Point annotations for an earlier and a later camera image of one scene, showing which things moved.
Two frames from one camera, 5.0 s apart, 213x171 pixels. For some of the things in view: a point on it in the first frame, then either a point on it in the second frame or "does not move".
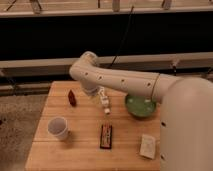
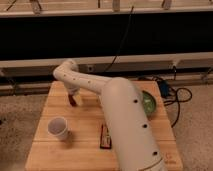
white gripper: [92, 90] to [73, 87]
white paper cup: [58, 127] does not move
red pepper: [71, 98] does not move
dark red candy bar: [106, 137] does not move
